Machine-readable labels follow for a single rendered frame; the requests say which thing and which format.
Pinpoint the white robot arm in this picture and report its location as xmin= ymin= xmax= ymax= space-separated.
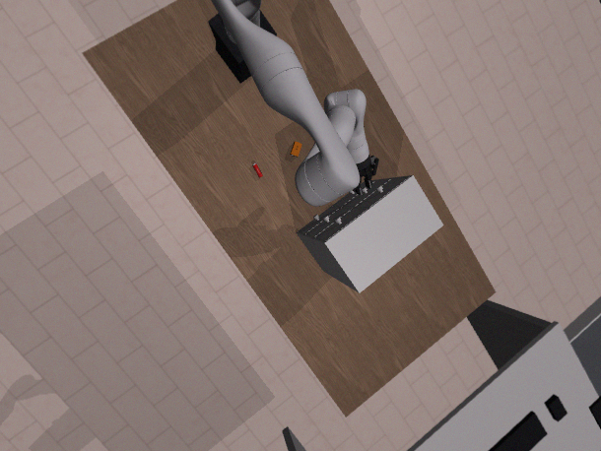
xmin=211 ymin=0 xmax=369 ymax=207

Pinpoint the grey chest of drawers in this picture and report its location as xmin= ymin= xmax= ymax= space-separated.
xmin=297 ymin=175 xmax=443 ymax=293

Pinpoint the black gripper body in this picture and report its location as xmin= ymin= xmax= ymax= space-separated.
xmin=356 ymin=155 xmax=371 ymax=177

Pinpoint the red aa battery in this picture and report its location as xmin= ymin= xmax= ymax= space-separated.
xmin=253 ymin=163 xmax=263 ymax=177

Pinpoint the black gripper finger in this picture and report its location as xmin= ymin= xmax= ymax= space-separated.
xmin=364 ymin=156 xmax=379 ymax=189
xmin=352 ymin=171 xmax=363 ymax=196

